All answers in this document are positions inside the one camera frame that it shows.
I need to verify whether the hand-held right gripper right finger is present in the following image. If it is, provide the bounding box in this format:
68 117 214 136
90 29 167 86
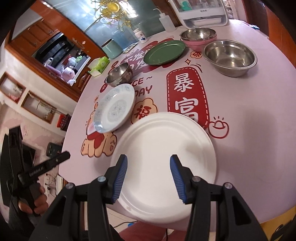
169 154 266 241

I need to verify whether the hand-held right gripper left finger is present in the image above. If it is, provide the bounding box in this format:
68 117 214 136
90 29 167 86
30 154 128 241

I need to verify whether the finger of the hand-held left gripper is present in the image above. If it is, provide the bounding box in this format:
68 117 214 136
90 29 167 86
45 151 71 170

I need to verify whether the blue patterned white plate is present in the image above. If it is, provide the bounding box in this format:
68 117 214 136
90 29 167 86
93 84 136 133

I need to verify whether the small steel bowl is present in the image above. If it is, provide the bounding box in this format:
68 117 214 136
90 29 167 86
106 62 130 87

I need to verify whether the green plate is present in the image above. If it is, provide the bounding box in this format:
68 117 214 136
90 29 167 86
143 40 186 66

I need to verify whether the large steel bowl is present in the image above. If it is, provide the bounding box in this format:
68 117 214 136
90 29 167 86
202 40 258 77

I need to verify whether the pink bowl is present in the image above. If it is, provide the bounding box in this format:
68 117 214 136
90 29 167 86
181 35 218 52

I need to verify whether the medium steel bowl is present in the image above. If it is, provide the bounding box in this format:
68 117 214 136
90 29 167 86
180 28 217 43

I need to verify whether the person's left hand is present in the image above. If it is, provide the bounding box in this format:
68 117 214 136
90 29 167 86
17 185 48 216

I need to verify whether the pink plush toy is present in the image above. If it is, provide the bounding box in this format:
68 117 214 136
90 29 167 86
59 65 77 85

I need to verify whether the printed pink tablecloth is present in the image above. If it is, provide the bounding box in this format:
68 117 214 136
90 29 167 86
58 19 296 232

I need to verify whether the green tissue box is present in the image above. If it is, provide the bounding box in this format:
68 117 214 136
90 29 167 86
89 57 110 76

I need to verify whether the teal canister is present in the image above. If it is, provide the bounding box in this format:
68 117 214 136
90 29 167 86
101 39 122 59

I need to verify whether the small flat packet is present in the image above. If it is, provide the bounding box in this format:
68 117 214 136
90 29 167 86
122 43 139 52

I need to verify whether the white pill bottle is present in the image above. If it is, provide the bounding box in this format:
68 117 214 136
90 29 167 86
135 29 148 44

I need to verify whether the white squeeze bottle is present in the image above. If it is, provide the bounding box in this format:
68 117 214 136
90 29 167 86
153 8 175 33

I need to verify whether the gold chandelier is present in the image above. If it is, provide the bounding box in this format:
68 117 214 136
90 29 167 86
92 0 137 28

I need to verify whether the white dish cabinet appliance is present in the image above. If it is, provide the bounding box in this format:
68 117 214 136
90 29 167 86
168 0 228 28

